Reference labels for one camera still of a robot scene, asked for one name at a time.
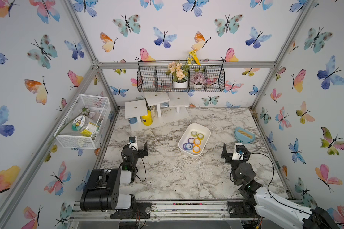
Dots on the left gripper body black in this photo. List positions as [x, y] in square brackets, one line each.
[139, 153]

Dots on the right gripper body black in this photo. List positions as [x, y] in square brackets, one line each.
[234, 165]

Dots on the orange tape roll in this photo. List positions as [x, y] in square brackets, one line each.
[196, 149]
[197, 142]

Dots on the white storage box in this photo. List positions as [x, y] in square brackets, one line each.
[187, 134]

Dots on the pale green tape roll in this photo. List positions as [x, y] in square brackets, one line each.
[194, 134]

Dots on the blue tape roll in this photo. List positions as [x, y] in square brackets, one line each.
[189, 146]

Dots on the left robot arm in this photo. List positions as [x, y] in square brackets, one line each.
[102, 191]

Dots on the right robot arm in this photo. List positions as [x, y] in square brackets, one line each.
[259, 200]

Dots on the round tin in box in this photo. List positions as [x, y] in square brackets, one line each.
[83, 123]

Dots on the teal brush dish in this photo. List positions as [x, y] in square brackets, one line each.
[243, 136]

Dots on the blue cup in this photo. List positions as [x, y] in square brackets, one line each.
[133, 120]

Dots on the yellow bottle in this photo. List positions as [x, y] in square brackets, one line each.
[147, 119]

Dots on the white stool left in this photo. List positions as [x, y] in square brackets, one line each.
[136, 109]

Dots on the white stool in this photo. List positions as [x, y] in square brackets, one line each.
[156, 99]
[178, 100]
[136, 109]

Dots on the white stool middle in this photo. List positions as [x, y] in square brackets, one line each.
[156, 99]

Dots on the white stool right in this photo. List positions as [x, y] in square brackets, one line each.
[178, 100]

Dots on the white pot purple flowers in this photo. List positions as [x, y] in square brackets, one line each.
[199, 80]

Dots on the white pot peach flowers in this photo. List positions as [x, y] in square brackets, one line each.
[180, 76]

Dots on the yellow artificial flower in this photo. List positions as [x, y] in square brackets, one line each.
[192, 58]

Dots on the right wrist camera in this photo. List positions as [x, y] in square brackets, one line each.
[239, 152]

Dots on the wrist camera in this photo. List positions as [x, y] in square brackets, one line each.
[132, 142]
[239, 152]

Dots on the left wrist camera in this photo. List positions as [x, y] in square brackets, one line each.
[132, 142]

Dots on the clear acrylic wall box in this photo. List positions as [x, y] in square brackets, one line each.
[96, 108]

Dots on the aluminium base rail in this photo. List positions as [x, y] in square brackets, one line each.
[170, 210]

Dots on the black wire wall basket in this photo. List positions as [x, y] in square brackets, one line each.
[152, 77]

